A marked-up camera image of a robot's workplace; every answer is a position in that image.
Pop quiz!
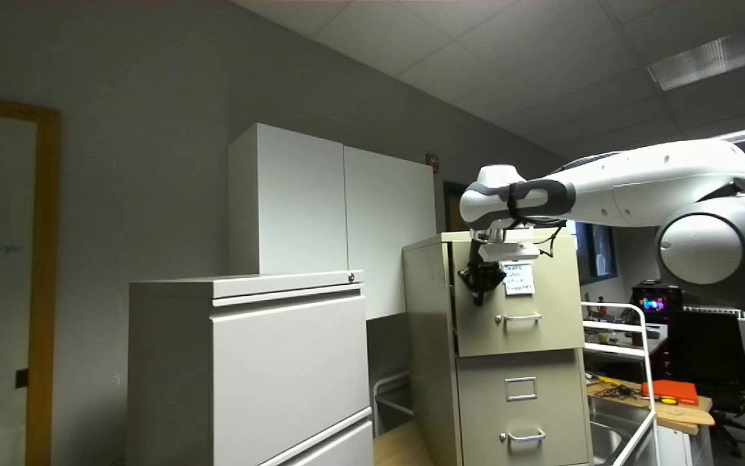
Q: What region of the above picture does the grey lateral file cabinet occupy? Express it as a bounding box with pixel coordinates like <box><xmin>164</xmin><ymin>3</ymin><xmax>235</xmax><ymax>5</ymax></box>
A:
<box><xmin>125</xmin><ymin>270</ymin><xmax>377</xmax><ymax>466</ymax></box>

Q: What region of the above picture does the wide ceiling light panel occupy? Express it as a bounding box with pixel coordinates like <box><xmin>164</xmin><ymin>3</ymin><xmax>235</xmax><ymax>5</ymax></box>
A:
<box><xmin>644</xmin><ymin>12</ymin><xmax>745</xmax><ymax>94</ymax></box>

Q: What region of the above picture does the white tall storage cabinet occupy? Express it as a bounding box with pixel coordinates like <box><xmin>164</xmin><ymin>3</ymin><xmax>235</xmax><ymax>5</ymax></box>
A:
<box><xmin>226</xmin><ymin>122</ymin><xmax>439</xmax><ymax>323</ymax></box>

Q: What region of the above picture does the orange box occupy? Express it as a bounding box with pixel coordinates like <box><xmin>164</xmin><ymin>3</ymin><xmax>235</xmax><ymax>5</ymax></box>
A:
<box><xmin>640</xmin><ymin>379</ymin><xmax>702</xmax><ymax>409</ymax></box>

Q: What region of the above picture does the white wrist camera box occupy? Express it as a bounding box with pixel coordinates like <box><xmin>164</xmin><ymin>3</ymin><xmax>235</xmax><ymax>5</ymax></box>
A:
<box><xmin>479</xmin><ymin>238</ymin><xmax>544</xmax><ymax>265</ymax></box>

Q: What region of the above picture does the dark doorway with frame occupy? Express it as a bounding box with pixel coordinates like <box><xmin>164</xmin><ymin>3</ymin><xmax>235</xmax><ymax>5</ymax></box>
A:
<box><xmin>439</xmin><ymin>179</ymin><xmax>470</xmax><ymax>232</ymax></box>

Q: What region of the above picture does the computer with coloured lights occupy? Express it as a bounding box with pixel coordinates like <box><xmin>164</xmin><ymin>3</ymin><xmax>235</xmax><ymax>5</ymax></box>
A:
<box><xmin>629</xmin><ymin>282</ymin><xmax>684</xmax><ymax>350</ymax></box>

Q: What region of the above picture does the dark framed window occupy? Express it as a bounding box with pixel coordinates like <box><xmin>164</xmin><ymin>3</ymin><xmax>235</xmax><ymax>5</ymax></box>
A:
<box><xmin>574</xmin><ymin>221</ymin><xmax>620</xmax><ymax>286</ymax></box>

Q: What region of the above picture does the black office chair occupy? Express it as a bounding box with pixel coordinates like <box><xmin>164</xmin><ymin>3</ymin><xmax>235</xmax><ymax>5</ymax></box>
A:
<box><xmin>679</xmin><ymin>309</ymin><xmax>745</xmax><ymax>458</ymax></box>

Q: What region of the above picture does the beige drawer with empty label holder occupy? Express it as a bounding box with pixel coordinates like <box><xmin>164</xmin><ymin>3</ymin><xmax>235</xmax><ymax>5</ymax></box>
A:
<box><xmin>455</xmin><ymin>346</ymin><xmax>598</xmax><ymax>466</ymax></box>

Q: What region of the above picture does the white metal tube rack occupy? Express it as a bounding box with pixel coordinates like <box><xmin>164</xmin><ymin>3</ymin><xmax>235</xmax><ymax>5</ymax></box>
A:
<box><xmin>580</xmin><ymin>301</ymin><xmax>659</xmax><ymax>466</ymax></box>

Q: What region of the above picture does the white paper drawer label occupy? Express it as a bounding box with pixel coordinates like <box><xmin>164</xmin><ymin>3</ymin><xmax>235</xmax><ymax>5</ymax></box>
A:
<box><xmin>501</xmin><ymin>258</ymin><xmax>538</xmax><ymax>301</ymax></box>

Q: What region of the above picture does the beige metal filing cabinet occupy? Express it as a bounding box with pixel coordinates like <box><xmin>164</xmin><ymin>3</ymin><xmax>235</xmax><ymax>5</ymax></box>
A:
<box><xmin>400</xmin><ymin>225</ymin><xmax>598</xmax><ymax>466</ymax></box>

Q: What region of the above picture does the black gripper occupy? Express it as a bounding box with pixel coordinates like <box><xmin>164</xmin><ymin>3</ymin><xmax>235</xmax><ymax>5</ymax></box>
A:
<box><xmin>457</xmin><ymin>242</ymin><xmax>510</xmax><ymax>309</ymax></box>

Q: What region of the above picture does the wooden work table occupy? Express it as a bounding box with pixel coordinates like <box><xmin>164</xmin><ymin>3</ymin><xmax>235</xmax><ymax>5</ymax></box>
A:
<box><xmin>587</xmin><ymin>375</ymin><xmax>716</xmax><ymax>437</ymax></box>

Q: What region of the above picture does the grey metal desk frame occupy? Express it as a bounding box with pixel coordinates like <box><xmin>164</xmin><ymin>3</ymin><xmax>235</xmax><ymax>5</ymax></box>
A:
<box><xmin>371</xmin><ymin>367</ymin><xmax>417</xmax><ymax>437</ymax></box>

